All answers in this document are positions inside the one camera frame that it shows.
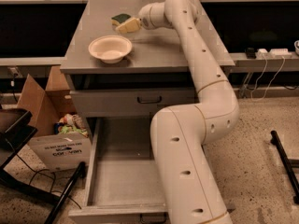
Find white power strip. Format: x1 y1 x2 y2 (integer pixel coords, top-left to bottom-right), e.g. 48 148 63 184
270 49 292 59

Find black upper drawer handle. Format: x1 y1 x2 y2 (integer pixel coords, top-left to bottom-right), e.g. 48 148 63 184
136 96 162 105

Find white power adapter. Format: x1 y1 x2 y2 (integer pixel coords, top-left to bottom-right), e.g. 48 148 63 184
256 49 268 59

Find black small adapter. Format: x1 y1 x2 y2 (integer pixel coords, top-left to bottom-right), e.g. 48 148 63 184
245 48 256 59

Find black bottom drawer handle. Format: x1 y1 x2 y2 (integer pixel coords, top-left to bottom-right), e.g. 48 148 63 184
139 213 167 224

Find white cable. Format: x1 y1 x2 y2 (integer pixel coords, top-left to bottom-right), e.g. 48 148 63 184
249 53 286 100

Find cardboard box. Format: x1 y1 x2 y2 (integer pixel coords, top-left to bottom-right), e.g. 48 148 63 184
18 66 92 172

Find green and yellow sponge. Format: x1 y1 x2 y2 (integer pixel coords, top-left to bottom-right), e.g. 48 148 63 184
111 13 131 26

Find grey upper drawer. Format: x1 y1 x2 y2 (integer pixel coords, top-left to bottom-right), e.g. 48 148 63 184
70 88 198 118

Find black stand leg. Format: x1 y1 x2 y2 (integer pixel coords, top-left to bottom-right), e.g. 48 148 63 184
271 131 299 204
44 161 86 224

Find colourful items in box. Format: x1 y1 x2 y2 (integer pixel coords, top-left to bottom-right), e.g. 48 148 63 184
54 114 89 137

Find grey drawer cabinet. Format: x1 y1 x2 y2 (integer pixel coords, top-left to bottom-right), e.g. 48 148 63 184
61 0 239 141

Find black stand leg right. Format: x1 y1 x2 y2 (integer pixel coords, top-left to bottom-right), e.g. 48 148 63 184
271 131 299 204

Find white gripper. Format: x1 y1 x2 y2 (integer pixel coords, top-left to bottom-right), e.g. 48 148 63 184
116 3 170 34

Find black chair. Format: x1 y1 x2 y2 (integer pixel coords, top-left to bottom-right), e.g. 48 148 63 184
0 108 59 204

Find black stand leg left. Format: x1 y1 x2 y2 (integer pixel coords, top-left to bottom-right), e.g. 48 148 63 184
44 161 86 224

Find white paper bowl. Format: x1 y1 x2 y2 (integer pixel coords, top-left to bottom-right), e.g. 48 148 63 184
88 35 133 64

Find black floor cable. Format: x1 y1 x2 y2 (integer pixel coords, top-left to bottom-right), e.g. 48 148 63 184
6 138 82 210

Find wall outlet plug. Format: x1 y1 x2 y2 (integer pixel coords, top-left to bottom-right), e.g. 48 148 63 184
8 66 22 78

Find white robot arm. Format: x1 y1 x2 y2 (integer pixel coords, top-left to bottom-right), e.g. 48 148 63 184
138 0 239 224

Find black drawer handle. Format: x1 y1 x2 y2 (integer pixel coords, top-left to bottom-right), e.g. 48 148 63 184
136 96 162 105
139 213 167 224

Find open grey bottom drawer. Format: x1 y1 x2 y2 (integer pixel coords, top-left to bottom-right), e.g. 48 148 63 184
69 118 171 224

